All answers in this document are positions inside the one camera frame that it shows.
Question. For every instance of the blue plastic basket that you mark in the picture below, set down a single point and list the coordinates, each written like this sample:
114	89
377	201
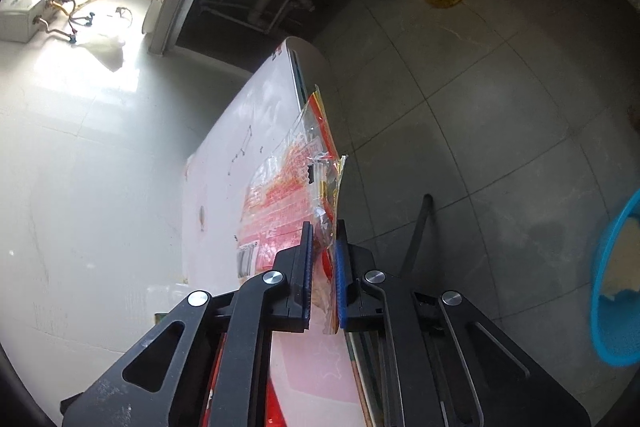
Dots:
600	297

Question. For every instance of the white wall water heater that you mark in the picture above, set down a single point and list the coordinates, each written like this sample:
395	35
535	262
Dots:
30	7

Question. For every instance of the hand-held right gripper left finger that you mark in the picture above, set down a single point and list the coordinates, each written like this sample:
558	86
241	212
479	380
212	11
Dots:
306	277

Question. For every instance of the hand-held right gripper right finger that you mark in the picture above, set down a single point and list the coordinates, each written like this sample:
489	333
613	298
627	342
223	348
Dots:
341	277

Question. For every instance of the clear red printed wrapper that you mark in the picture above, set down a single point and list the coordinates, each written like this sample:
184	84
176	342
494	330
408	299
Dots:
285	187

